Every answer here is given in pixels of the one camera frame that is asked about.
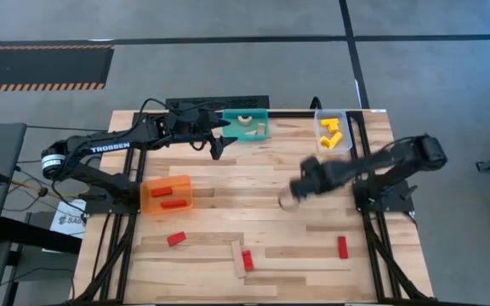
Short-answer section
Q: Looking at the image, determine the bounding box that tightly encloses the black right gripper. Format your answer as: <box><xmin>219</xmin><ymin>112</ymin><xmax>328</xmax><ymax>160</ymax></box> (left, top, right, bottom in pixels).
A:
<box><xmin>276</xmin><ymin>155</ymin><xmax>344</xmax><ymax>213</ymax></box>

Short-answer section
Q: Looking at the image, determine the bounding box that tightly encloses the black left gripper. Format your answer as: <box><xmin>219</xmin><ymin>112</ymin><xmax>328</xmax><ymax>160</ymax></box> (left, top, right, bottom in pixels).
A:
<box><xmin>159</xmin><ymin>108</ymin><xmax>238</xmax><ymax>162</ymax></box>

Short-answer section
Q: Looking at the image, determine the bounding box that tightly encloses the red rectangular block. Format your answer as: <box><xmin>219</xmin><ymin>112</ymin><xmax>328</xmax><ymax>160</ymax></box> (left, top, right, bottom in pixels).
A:
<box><xmin>167</xmin><ymin>231</ymin><xmax>187</xmax><ymax>247</ymax></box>
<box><xmin>241</xmin><ymin>249</ymin><xmax>255</xmax><ymax>272</ymax></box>
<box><xmin>337</xmin><ymin>235</ymin><xmax>350</xmax><ymax>260</ymax></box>

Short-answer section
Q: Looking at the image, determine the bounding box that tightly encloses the long natural wooden plank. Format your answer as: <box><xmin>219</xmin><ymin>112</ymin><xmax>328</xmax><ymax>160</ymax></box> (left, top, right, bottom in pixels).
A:
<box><xmin>231</xmin><ymin>240</ymin><xmax>247</xmax><ymax>280</ymax></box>

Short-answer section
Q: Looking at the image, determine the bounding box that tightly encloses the teal plastic bin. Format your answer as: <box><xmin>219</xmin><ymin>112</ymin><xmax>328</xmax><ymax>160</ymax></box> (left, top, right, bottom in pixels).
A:
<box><xmin>221</xmin><ymin>108</ymin><xmax>271</xmax><ymax>143</ymax></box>

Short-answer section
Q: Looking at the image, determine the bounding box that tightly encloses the black power strip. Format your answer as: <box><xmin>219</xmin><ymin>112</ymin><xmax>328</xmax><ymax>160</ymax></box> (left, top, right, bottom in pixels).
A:
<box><xmin>164</xmin><ymin>95</ymin><xmax>271</xmax><ymax>111</ymax></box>

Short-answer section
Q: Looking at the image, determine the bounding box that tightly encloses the orange plastic bin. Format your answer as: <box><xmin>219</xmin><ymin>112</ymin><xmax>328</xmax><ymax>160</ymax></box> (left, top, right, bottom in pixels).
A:
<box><xmin>140</xmin><ymin>174</ymin><xmax>194</xmax><ymax>216</ymax></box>

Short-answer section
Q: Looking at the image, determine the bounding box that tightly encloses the clear plastic bin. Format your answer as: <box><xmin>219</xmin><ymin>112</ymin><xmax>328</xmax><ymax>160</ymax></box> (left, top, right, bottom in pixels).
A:
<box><xmin>313</xmin><ymin>109</ymin><xmax>354</xmax><ymax>156</ymax></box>

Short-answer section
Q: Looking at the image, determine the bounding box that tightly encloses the white printed paper sheet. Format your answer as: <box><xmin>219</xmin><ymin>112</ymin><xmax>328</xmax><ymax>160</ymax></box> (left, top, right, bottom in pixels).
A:
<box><xmin>49</xmin><ymin>198</ymin><xmax>88</xmax><ymax>240</ymax></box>

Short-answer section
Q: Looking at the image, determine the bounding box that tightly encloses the black hazard-striped floor mat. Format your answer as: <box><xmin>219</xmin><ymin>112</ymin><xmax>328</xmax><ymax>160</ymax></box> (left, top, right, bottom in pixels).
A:
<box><xmin>0</xmin><ymin>44</ymin><xmax>116</xmax><ymax>93</ymax></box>

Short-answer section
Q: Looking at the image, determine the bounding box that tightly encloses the black support beam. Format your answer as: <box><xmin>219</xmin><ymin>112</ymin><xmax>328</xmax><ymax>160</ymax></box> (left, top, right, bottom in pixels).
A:
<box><xmin>0</xmin><ymin>216</ymin><xmax>83</xmax><ymax>255</ymax></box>

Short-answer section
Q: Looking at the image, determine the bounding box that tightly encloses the black aluminium extrusion frame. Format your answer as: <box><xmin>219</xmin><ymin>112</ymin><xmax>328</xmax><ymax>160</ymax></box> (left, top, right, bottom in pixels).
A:
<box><xmin>69</xmin><ymin>109</ymin><xmax>436</xmax><ymax>305</ymax></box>

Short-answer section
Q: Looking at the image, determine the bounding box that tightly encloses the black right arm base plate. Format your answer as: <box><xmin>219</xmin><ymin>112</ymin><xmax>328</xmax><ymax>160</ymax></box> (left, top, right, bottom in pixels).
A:
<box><xmin>352</xmin><ymin>178</ymin><xmax>416</xmax><ymax>215</ymax></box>

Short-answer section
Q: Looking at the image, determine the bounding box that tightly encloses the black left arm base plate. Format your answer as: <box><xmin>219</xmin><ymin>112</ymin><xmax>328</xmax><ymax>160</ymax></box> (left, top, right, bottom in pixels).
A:
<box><xmin>78</xmin><ymin>186</ymin><xmax>142</xmax><ymax>215</ymax></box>

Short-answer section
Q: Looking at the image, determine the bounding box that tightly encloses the yellow cable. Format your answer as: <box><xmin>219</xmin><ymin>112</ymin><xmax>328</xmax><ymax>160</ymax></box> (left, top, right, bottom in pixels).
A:
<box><xmin>10</xmin><ymin>178</ymin><xmax>85</xmax><ymax>201</ymax></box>

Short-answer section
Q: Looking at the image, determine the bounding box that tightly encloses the black floor cable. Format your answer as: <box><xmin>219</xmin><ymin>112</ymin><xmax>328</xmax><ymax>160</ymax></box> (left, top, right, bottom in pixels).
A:
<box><xmin>0</xmin><ymin>266</ymin><xmax>76</xmax><ymax>303</ymax></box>

